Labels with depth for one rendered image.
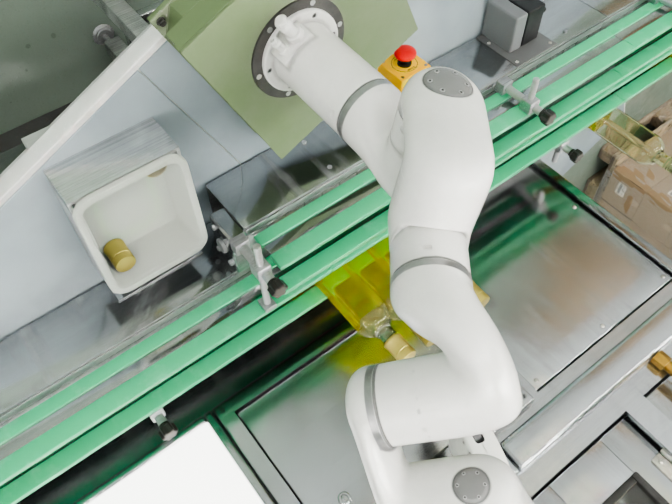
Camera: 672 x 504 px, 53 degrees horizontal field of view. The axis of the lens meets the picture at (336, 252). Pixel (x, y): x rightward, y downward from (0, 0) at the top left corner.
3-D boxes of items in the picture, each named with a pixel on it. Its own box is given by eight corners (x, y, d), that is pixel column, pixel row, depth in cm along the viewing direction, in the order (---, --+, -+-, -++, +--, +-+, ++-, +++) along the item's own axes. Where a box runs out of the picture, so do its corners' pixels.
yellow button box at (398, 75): (374, 90, 129) (399, 111, 125) (375, 57, 123) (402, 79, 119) (402, 74, 131) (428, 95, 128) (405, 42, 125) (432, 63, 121)
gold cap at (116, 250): (98, 253, 108) (111, 271, 106) (111, 236, 107) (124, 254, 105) (116, 256, 111) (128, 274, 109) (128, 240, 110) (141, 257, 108)
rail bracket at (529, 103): (490, 91, 131) (542, 130, 124) (496, 60, 125) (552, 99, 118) (504, 83, 132) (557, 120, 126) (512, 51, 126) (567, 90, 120)
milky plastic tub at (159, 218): (92, 264, 111) (116, 300, 107) (42, 171, 93) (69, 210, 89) (184, 213, 117) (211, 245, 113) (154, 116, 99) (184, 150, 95)
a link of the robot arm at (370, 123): (330, 154, 91) (408, 232, 83) (346, 70, 81) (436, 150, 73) (385, 133, 95) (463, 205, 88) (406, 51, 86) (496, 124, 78)
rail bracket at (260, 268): (237, 282, 117) (278, 332, 111) (223, 221, 104) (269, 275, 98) (252, 273, 118) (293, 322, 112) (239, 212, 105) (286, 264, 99)
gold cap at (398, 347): (383, 350, 116) (400, 369, 114) (384, 340, 113) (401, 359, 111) (399, 339, 117) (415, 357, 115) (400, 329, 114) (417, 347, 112)
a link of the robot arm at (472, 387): (355, 273, 70) (352, 397, 61) (487, 242, 66) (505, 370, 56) (398, 344, 79) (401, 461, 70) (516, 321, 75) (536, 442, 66)
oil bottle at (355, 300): (297, 266, 128) (369, 346, 118) (295, 248, 123) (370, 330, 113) (321, 251, 130) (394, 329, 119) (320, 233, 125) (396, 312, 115)
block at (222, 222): (214, 250, 119) (235, 276, 116) (204, 216, 111) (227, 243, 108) (231, 240, 120) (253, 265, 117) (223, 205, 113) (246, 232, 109)
